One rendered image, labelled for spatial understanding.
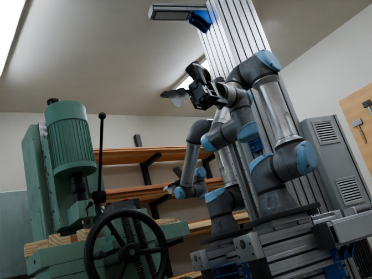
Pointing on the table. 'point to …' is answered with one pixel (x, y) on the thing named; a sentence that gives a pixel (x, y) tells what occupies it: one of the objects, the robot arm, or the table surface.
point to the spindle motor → (69, 139)
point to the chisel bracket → (80, 212)
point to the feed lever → (99, 197)
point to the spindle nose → (78, 186)
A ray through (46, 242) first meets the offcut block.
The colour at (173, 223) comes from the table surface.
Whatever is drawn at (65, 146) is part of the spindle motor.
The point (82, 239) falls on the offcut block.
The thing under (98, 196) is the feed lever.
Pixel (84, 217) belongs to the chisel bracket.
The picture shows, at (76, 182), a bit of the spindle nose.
